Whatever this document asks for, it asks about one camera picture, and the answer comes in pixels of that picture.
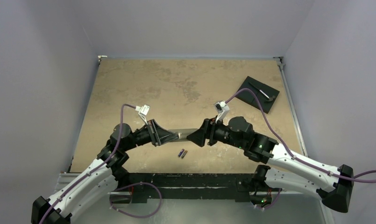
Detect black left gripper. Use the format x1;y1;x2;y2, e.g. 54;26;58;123
122;119;178;151

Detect white remote control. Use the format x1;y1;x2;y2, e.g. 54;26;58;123
169;128;197;142

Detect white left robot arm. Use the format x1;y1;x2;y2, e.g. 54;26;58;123
31;119;181;224

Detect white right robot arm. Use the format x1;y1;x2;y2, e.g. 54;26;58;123
186;117;354;213

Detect black gold AAA battery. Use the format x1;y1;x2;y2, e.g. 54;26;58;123
181;150;188;159

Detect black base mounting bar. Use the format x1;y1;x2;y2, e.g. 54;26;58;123
108;167;283;205

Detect black flat tray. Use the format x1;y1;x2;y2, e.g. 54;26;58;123
236;76;280;114

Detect black metal tool on tray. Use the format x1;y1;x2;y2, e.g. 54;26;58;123
249;82;276;102

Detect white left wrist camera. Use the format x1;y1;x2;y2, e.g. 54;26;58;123
135;104;150;125

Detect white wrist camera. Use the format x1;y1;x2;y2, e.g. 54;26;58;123
135;104;150;125
214;101;230;123

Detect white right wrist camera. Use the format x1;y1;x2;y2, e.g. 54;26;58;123
214;101;230;123

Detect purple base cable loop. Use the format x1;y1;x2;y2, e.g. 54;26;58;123
109;182;162;219

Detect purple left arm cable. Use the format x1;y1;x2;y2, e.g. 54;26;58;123
37;104;142;224

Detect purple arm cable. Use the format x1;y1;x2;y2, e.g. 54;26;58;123
37;104;142;224
225;88;376;183

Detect aluminium frame rail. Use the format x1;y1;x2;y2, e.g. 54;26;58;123
273;57;308;156

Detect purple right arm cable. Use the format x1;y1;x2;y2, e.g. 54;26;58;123
225;88;376;183

